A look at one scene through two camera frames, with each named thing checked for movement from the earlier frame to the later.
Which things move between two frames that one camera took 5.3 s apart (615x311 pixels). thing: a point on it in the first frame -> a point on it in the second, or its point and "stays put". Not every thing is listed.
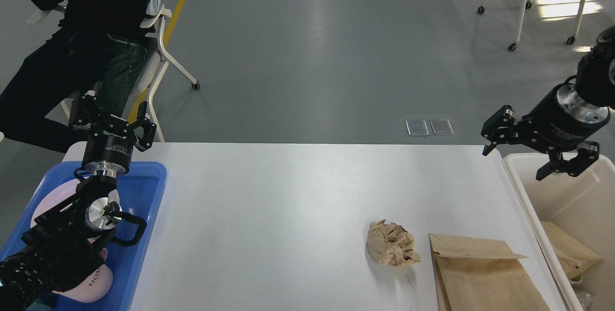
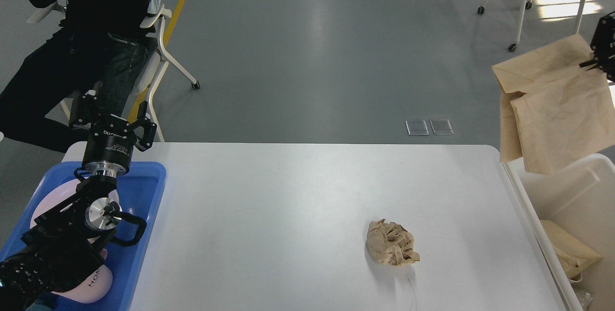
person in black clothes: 98,48 stays put
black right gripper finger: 588,153 -> 607,63
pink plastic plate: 65,191 stays put
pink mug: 95,287 stays put
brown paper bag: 473,274 -> 553,111
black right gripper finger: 501,128 -> 603,43
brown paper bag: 574,257 stays put
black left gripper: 108,149 stays put
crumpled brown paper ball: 390,243 stays put
